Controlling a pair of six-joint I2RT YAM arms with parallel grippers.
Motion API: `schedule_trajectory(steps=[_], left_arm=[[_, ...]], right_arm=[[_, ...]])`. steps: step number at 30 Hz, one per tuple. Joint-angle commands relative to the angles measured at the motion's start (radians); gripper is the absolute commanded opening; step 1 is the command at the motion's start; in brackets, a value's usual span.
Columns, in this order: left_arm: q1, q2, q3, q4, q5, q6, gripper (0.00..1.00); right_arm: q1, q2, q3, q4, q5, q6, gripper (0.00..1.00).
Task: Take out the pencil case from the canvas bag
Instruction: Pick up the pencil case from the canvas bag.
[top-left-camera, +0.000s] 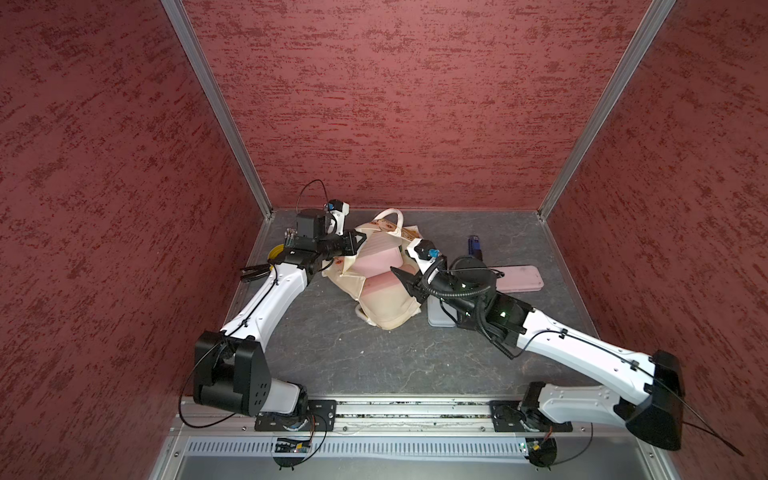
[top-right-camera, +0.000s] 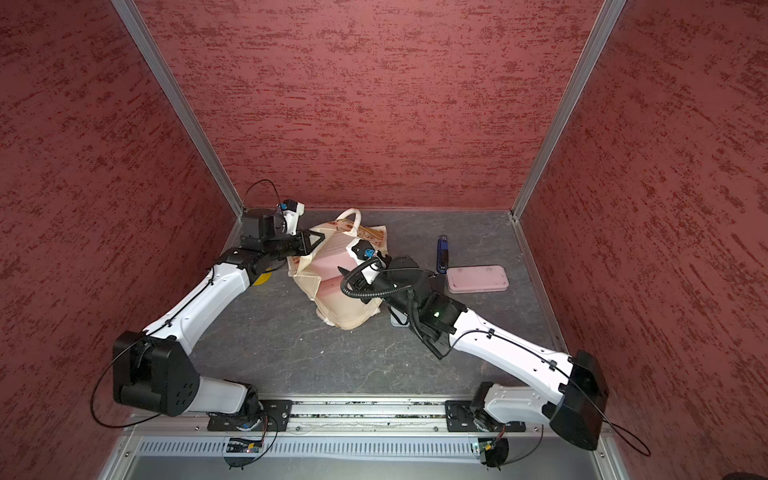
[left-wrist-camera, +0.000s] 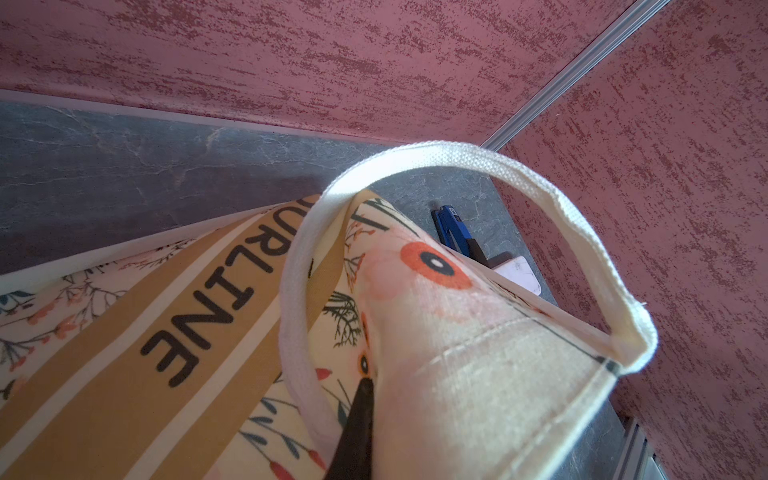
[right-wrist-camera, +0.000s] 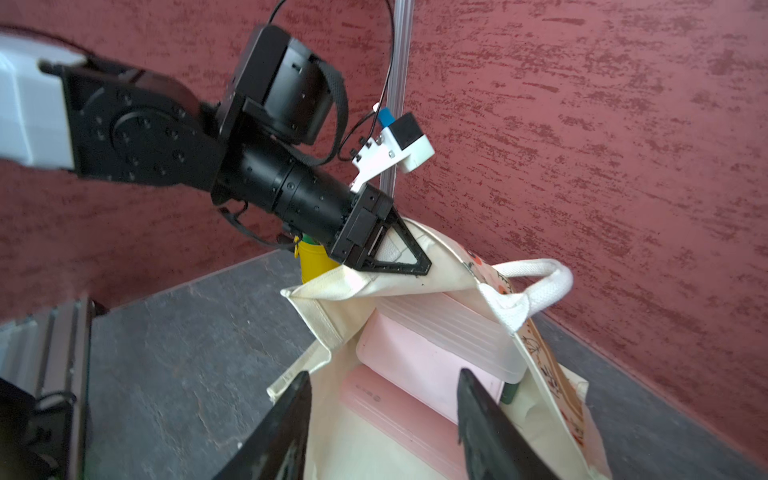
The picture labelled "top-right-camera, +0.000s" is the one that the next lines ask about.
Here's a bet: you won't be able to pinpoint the printed canvas tote bag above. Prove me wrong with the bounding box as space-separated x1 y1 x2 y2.
288 208 388 330

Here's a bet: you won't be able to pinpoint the aluminium mounting rail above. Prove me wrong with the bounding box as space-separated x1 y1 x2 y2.
284 387 555 435

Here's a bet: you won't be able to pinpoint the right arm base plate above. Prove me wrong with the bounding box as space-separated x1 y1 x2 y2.
444 400 526 434

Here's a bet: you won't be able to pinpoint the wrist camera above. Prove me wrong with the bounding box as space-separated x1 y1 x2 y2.
280 199 305 236
348 239 386 285

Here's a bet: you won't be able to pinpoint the yellow pen cup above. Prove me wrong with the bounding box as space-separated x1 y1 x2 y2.
252 273 272 286

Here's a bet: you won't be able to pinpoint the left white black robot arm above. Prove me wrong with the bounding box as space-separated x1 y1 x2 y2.
111 200 325 431

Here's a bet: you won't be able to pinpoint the white pencil case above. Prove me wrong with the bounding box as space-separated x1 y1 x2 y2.
390 309 410 328

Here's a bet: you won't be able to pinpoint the pink pencil case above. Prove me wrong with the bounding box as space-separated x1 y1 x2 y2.
309 245 358 281
446 265 509 294

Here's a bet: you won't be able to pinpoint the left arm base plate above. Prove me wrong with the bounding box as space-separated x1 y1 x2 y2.
207 399 294 433

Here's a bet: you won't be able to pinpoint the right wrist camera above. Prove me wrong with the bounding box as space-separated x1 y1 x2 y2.
348 239 386 285

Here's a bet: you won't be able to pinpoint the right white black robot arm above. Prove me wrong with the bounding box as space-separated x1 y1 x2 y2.
371 257 609 451

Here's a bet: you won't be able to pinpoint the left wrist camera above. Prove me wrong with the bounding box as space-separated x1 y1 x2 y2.
280 199 305 236

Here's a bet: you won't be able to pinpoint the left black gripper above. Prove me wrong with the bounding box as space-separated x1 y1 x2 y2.
263 228 325 261

